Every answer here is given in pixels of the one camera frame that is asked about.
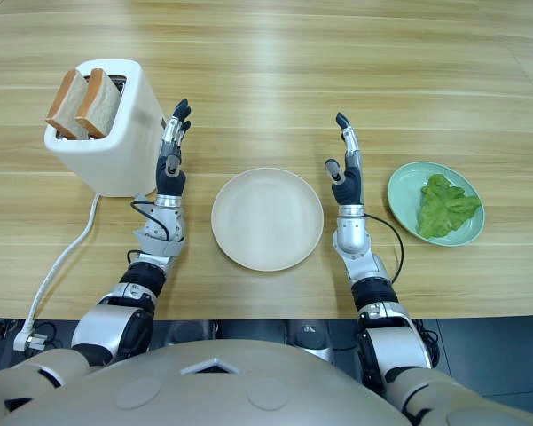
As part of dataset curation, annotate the green plate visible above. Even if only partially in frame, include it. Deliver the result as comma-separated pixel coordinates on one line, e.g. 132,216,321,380
386,161,486,248

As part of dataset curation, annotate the cream toaster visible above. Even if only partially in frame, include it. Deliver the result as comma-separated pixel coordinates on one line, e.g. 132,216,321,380
43,59,167,198

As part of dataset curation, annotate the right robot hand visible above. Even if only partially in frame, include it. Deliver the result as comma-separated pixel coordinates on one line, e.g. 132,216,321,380
324,112,364,207

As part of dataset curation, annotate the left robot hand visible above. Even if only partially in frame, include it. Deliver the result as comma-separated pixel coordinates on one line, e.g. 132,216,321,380
155,98,192,198

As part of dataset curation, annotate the white cord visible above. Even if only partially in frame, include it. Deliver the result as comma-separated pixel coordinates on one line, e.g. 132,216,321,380
12,192,103,351

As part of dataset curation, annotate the green lettuce leaf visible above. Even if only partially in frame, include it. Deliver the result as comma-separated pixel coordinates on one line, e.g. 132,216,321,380
415,173,482,240

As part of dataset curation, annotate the cream plate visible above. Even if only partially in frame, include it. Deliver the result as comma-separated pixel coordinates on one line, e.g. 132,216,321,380
210,167,325,272

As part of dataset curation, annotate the robot body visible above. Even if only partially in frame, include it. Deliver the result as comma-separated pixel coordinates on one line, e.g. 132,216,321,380
0,340,409,426

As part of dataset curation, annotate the black cable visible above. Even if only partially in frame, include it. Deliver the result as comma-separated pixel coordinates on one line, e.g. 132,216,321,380
364,213,404,285
126,201,172,263

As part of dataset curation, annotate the bread slice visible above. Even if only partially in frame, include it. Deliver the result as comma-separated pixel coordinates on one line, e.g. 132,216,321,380
74,67,121,138
44,68,90,140

